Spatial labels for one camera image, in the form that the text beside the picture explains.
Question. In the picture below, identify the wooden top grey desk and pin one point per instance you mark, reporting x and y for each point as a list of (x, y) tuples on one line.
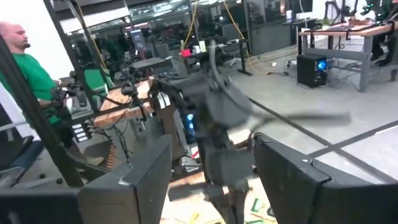
[(357, 32)]

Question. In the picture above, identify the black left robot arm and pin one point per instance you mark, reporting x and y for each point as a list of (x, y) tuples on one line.
[(224, 105)]

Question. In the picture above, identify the blue seat chair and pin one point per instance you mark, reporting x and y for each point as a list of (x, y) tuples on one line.
[(28, 155)]

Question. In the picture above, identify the person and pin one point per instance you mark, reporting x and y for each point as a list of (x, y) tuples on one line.
[(31, 77)]

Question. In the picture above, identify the wooden workstation table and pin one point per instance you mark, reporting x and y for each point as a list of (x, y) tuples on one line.
[(118, 116)]

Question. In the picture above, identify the small red object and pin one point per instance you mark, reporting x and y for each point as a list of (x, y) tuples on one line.
[(186, 53)]

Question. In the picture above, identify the computer tower with blue light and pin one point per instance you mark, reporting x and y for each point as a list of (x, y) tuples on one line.
[(311, 70)]

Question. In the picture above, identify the black camera on tripod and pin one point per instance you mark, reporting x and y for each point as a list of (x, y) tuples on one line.
[(128, 89)]

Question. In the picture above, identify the black background robot arm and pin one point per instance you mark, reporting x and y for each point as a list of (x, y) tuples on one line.
[(349, 6), (331, 7)]

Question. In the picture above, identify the background robot with green lights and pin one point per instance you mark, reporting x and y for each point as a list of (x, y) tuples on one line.
[(377, 9)]

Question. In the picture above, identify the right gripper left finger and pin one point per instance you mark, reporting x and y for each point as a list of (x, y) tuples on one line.
[(146, 186)]

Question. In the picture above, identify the black cabinet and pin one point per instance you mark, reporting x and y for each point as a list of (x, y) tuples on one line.
[(270, 37)]

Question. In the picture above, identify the black box with white labels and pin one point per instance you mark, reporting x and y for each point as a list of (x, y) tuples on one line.
[(79, 130)]

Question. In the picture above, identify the grey office chair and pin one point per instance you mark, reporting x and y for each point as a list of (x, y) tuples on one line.
[(231, 34)]

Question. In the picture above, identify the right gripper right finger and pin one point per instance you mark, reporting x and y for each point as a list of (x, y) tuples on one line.
[(286, 186)]

